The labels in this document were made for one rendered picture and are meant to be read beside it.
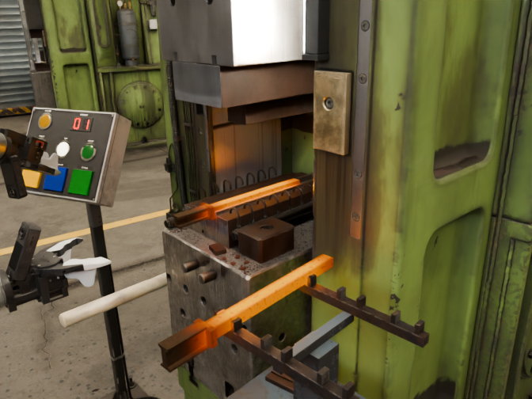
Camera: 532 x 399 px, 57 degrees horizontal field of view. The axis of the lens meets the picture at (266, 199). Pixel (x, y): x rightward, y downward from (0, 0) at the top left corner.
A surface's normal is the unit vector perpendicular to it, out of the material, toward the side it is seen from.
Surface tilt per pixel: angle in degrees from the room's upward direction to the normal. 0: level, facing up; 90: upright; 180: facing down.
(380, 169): 90
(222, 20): 90
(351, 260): 90
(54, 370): 0
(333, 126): 90
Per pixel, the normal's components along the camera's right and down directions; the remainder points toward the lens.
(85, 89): 0.45, 0.31
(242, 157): 0.67, 0.25
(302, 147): -0.75, 0.25
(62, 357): -0.02, -0.93
